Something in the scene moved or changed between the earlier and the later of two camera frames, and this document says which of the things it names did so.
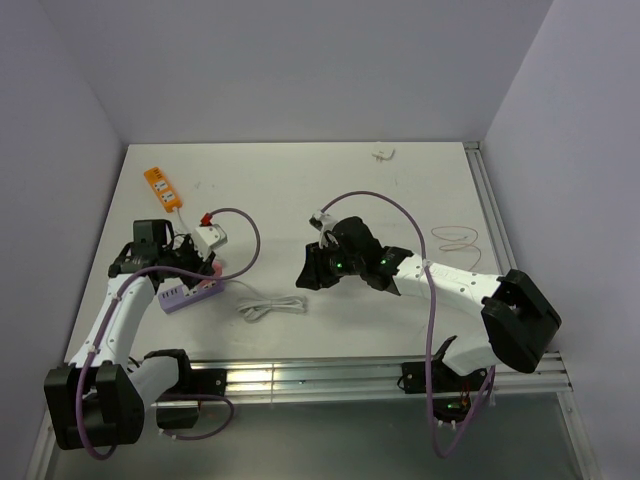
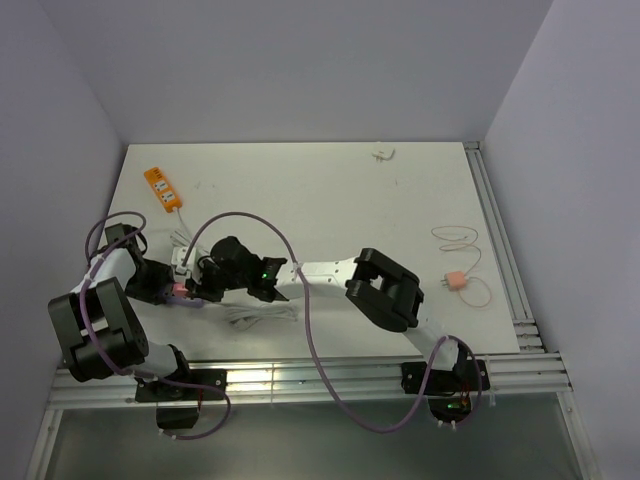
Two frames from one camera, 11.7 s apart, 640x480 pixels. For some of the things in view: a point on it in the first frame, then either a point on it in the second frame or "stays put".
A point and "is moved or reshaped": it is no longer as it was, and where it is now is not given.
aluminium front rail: [363, 379] stays put
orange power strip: [163, 189] stays put
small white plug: [379, 155] stays put
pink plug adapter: [217, 267] is moved or reshaped
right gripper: [315, 274] to [203, 290]
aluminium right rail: [551, 358] stays put
